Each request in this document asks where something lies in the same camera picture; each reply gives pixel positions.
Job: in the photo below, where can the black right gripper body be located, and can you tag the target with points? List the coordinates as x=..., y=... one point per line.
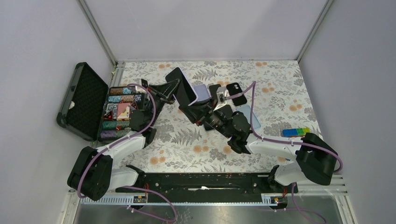
x=218, y=121

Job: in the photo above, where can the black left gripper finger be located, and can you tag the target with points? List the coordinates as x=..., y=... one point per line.
x=166, y=88
x=168, y=99

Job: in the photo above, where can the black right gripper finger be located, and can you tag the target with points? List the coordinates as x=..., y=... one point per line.
x=195, y=119
x=203, y=107

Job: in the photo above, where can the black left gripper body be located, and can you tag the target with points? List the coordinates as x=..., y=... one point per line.
x=159, y=104

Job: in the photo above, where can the lilac phone case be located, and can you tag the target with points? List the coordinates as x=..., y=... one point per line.
x=202, y=92

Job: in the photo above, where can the black phone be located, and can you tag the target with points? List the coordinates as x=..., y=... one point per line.
x=213, y=91

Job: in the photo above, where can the light blue phone case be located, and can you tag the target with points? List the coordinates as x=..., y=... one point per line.
x=247, y=111

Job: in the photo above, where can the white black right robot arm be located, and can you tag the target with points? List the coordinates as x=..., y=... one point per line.
x=312, y=159

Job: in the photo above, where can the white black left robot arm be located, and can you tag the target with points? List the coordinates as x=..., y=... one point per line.
x=93, y=173

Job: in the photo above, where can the black poker chip case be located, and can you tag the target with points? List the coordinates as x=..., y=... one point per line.
x=94, y=111

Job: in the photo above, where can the floral table mat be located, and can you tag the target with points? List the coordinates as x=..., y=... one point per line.
x=280, y=99

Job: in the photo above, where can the multicolour toy block car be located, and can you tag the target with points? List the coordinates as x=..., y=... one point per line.
x=295, y=132

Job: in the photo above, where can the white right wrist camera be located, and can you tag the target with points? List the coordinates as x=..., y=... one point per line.
x=221, y=96

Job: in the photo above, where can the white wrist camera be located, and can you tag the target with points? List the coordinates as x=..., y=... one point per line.
x=221, y=96
x=143, y=86

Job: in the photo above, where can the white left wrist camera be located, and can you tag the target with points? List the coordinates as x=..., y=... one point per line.
x=143, y=86

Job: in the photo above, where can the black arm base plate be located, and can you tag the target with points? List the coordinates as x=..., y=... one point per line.
x=210, y=187

